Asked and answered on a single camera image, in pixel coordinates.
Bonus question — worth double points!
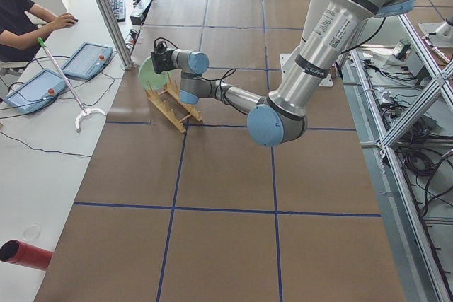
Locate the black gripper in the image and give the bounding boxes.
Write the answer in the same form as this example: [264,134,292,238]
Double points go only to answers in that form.
[151,48,177,73]

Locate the light green plate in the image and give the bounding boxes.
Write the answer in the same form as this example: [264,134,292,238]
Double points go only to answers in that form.
[138,57,170,91]

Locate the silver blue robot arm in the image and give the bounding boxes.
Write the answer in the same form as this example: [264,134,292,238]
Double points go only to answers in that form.
[151,0,415,147]

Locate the wooden plate rack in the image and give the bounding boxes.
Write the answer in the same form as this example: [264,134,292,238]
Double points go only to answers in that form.
[145,79,202,133]

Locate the person's right hand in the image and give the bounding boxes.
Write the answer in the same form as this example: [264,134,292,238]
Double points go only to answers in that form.
[51,13,79,30]

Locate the blue teach pendant far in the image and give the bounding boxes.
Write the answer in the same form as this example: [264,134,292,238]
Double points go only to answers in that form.
[62,42,113,80]

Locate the blue teach pendant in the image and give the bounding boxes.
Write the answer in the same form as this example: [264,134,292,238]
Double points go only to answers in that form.
[62,42,113,80]
[4,69,67,114]

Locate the black keyboard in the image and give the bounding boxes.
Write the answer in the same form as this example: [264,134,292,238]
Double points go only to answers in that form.
[108,0,126,22]

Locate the white reacher grabber stick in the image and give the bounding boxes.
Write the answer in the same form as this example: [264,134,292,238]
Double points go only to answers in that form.
[37,37,106,133]

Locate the blue teach pendant near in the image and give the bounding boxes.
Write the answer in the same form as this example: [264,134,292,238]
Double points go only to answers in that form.
[4,69,67,114]

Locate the seated person in black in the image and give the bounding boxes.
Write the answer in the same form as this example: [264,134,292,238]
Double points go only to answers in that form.
[1,0,58,62]

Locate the red cylinder tube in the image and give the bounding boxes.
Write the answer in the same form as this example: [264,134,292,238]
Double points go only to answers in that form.
[1,240,53,271]

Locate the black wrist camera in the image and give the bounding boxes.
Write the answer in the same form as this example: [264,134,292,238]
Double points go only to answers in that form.
[154,37,168,54]

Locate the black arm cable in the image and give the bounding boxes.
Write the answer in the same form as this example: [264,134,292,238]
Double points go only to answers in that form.
[203,67,237,100]

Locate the aluminium frame post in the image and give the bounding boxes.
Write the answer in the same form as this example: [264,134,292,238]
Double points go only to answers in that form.
[96,0,134,70]

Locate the black cable bundle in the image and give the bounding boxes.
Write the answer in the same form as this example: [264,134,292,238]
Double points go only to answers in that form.
[360,50,453,281]

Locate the aluminium frame rail right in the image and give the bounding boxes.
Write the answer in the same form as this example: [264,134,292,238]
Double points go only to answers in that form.
[350,15,452,301]

